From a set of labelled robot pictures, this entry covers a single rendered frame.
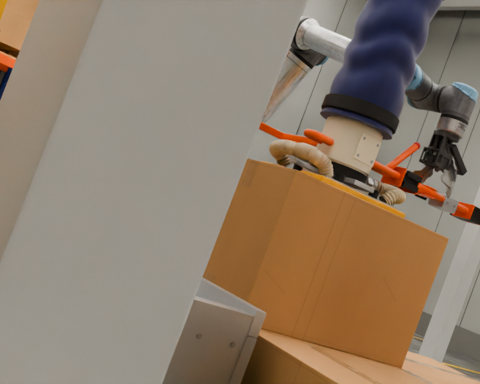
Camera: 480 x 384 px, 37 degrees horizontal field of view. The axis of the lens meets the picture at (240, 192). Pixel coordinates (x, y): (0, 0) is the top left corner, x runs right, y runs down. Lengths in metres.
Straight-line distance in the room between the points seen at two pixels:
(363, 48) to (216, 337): 0.95
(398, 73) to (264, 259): 0.67
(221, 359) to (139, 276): 1.03
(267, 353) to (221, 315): 0.20
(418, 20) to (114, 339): 1.68
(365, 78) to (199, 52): 1.51
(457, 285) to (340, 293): 3.24
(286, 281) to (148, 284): 1.27
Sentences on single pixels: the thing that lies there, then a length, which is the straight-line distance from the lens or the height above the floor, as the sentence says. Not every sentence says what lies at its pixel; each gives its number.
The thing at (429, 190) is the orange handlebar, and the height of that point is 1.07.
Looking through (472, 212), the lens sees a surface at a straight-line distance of 2.49.
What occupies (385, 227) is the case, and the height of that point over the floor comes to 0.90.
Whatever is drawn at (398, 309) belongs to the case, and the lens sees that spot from 2.09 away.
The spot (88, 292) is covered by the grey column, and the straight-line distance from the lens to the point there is 0.53.
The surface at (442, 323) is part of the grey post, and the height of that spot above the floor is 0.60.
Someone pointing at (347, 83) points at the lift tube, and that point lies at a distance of 2.04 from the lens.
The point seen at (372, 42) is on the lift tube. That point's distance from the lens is 2.07.
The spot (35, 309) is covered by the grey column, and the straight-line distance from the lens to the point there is 0.53.
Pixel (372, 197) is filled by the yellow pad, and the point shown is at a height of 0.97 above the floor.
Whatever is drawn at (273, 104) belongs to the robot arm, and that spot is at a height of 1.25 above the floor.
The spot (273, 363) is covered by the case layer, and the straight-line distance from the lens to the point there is 1.65.
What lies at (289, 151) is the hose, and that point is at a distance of 1.98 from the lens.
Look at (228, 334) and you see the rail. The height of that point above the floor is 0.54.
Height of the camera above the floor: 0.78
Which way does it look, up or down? 2 degrees up
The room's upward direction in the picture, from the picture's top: 21 degrees clockwise
